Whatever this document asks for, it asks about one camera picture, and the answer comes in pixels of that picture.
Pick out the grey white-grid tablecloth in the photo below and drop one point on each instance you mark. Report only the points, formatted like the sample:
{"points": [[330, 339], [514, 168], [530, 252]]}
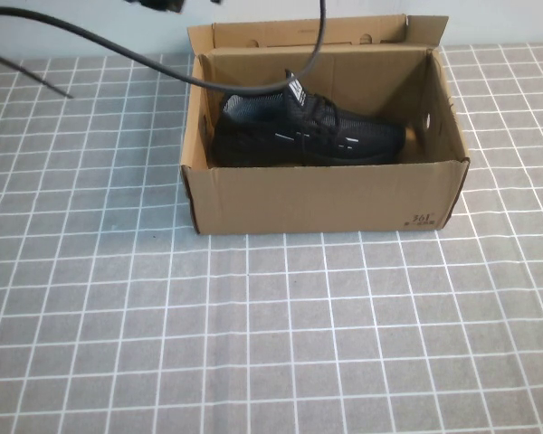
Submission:
{"points": [[298, 339]]}

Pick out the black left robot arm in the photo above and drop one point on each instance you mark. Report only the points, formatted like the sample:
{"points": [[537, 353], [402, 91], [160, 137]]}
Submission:
{"points": [[163, 5]]}

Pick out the black zip tie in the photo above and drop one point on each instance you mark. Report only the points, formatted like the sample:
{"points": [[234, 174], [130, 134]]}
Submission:
{"points": [[27, 73]]}

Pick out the brown cardboard shoe box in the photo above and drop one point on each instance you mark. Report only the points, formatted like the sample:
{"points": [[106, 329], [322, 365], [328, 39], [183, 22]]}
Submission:
{"points": [[321, 199]]}

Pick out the black knit sneaker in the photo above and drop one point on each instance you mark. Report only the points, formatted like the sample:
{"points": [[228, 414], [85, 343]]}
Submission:
{"points": [[298, 135]]}

